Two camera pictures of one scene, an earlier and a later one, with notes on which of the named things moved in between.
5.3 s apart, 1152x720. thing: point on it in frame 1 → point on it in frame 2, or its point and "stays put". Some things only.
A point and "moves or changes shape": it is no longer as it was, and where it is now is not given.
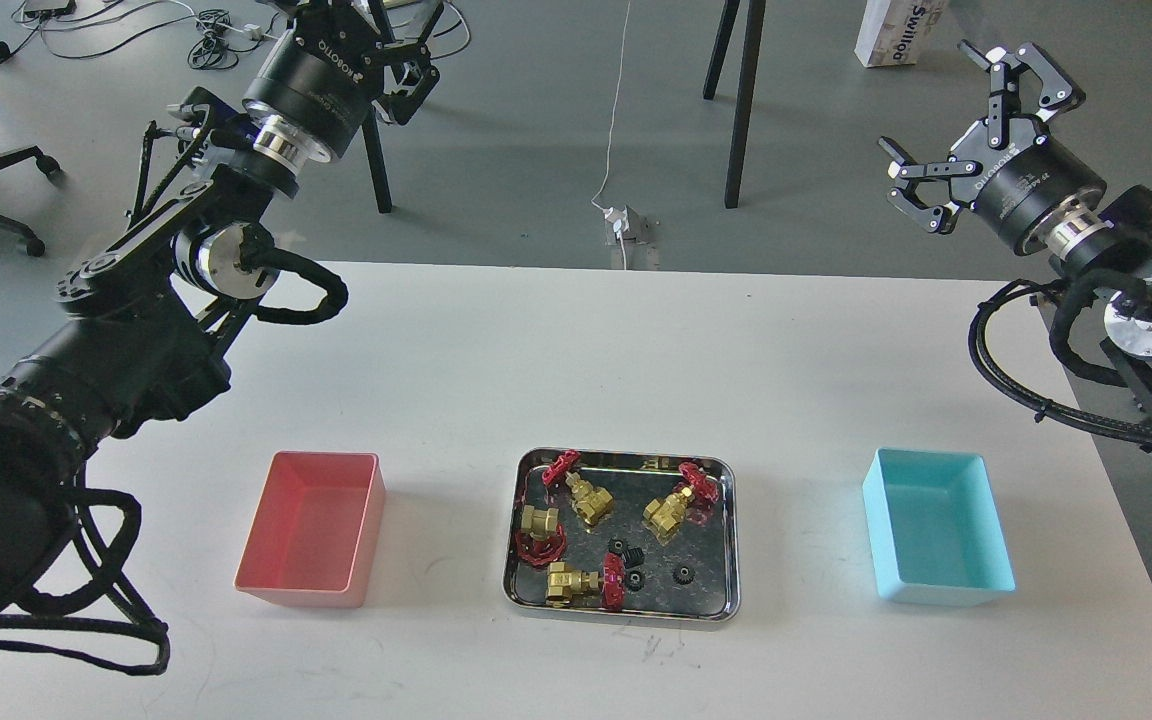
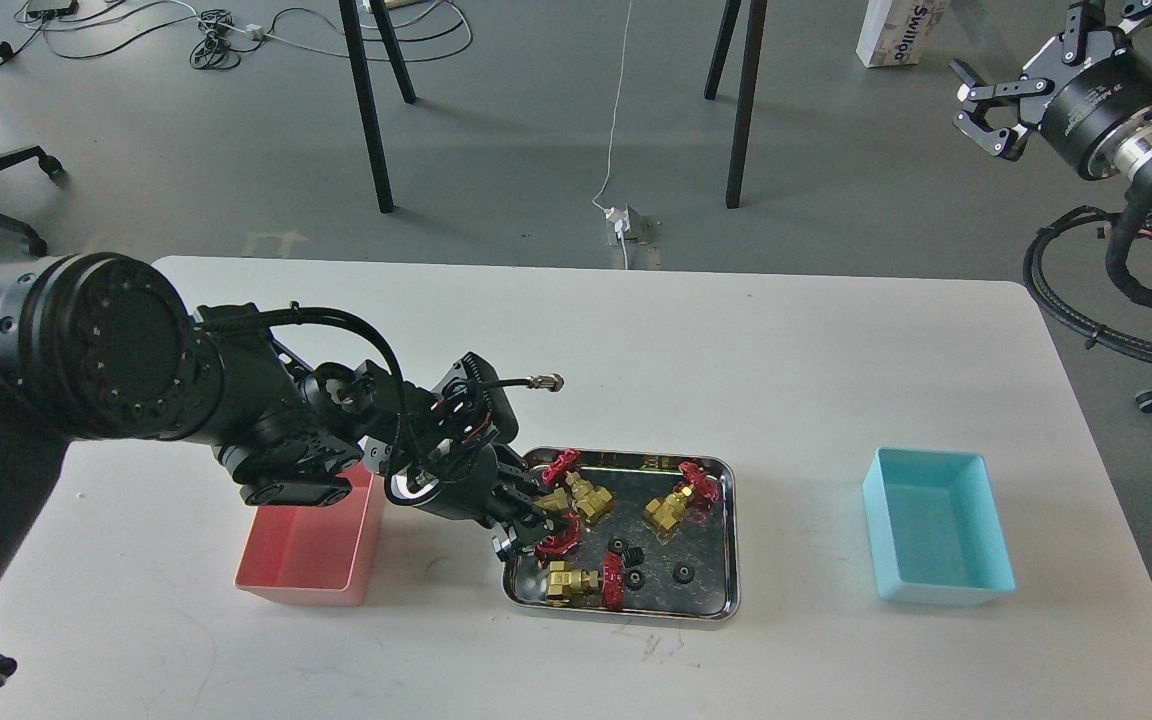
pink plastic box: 313,534 stays put
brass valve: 541,538 moves or changes shape
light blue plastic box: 935,529 stays put
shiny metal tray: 624,535 stays put
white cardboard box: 892,32 stays put
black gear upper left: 632,556 stays put
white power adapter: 619,218 stays put
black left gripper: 318,74 → 478,480
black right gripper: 1026,188 → 1103,106
